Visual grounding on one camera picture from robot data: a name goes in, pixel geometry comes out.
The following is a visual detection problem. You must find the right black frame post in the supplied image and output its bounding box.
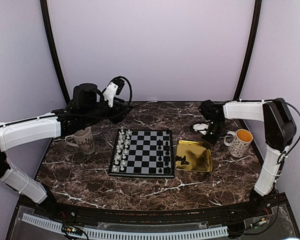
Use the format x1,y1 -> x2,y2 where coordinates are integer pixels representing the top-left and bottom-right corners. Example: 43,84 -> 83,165
233,0 -> 262,100

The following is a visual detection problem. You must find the yellow inside cactus mug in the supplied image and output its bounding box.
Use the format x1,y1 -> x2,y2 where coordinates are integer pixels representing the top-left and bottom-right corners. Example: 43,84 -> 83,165
223,129 -> 253,158

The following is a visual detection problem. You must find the left black frame post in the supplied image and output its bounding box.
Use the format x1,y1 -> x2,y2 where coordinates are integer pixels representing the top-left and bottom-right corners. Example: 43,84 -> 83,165
39,0 -> 70,105

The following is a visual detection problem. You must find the black frame post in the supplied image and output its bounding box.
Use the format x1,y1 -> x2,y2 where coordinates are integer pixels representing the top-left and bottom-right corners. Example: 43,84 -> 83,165
233,0 -> 262,100
39,0 -> 70,105

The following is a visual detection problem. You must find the white slotted cable duct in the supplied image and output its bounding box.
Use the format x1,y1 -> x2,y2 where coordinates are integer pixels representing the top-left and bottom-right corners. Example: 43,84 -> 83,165
21,213 -> 229,240

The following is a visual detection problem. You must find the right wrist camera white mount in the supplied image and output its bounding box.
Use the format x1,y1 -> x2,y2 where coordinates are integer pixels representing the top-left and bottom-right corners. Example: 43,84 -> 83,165
190,123 -> 209,135

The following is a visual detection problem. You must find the black white chess board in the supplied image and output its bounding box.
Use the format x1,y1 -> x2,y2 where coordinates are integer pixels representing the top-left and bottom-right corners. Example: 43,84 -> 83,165
108,128 -> 175,179

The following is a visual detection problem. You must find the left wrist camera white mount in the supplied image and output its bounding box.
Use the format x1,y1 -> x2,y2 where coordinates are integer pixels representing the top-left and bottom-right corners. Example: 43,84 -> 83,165
103,79 -> 125,108

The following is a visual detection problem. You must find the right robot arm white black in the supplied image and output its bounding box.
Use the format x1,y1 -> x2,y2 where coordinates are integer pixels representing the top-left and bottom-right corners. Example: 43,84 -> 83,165
198,98 -> 297,197

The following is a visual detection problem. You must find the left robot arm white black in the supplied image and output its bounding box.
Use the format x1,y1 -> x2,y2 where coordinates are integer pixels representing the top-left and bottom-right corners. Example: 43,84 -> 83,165
0,76 -> 132,218

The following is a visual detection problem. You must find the black front rail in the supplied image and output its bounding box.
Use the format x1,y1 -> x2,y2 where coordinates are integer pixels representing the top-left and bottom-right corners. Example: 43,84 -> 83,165
57,202 -> 250,224

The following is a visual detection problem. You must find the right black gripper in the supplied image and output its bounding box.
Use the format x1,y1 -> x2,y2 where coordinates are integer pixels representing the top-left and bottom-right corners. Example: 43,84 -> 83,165
201,119 -> 225,148

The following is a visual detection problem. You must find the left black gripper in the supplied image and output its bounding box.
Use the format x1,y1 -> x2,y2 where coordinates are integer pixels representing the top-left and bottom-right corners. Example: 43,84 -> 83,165
81,95 -> 134,126

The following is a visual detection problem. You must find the tall cactus print mug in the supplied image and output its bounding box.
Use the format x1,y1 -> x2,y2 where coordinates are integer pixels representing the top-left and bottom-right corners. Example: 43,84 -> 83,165
64,126 -> 95,155

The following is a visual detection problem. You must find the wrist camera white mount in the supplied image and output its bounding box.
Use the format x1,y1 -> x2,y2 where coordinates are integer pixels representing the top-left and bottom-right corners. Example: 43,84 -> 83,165
190,123 -> 209,135
103,79 -> 125,108

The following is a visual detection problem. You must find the gold metal tray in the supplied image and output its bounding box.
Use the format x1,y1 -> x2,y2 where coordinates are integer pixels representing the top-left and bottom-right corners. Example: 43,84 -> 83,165
174,140 -> 213,173

